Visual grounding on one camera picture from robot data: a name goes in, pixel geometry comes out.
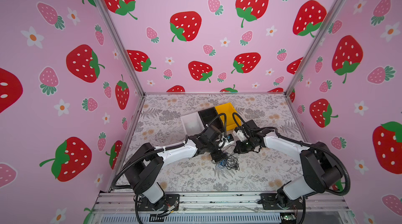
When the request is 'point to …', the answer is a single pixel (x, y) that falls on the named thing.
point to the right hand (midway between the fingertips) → (233, 150)
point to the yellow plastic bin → (228, 109)
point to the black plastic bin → (208, 114)
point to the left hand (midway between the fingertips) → (225, 149)
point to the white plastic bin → (192, 124)
